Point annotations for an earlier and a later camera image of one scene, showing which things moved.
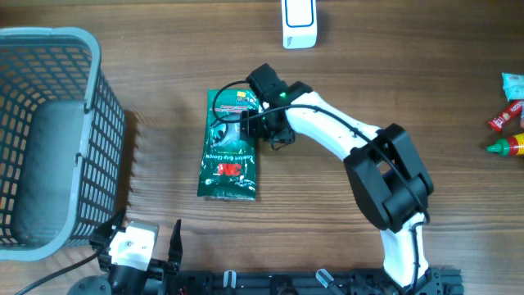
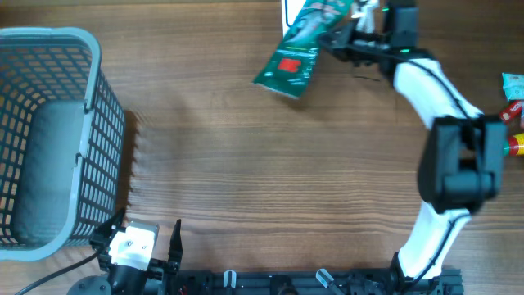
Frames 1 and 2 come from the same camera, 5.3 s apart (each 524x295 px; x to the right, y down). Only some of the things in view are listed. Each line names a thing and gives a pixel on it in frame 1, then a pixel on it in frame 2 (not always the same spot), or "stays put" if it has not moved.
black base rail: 314,282 stays put
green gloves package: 228,169 to 288,65
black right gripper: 249,126 to 343,44
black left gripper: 157,268 stays put
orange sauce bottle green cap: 512,146 stays put
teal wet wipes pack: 513,85 stays put
